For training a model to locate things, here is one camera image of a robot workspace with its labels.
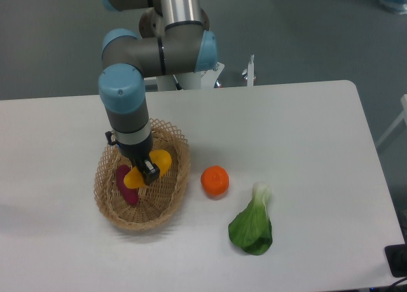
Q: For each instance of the orange tangerine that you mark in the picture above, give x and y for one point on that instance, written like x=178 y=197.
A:
x=215 y=181

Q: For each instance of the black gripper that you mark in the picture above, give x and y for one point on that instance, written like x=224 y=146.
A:
x=138 y=154

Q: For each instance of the white table leg frame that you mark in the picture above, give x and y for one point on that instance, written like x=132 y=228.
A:
x=394 y=129

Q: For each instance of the woven wicker basket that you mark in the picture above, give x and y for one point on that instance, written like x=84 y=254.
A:
x=158 y=201

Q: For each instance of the white mounting frame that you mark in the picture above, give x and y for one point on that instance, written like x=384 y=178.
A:
x=206 y=80

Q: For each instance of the purple sweet potato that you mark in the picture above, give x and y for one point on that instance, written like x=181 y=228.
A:
x=130 y=196

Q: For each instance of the yellow mango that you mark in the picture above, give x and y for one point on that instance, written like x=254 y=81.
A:
x=155 y=167

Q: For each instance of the black device at edge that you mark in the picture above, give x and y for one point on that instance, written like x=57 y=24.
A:
x=396 y=258

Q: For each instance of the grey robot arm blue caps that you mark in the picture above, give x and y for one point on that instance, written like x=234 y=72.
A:
x=121 y=83

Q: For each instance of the green bok choy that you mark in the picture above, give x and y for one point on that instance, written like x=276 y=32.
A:
x=251 y=229

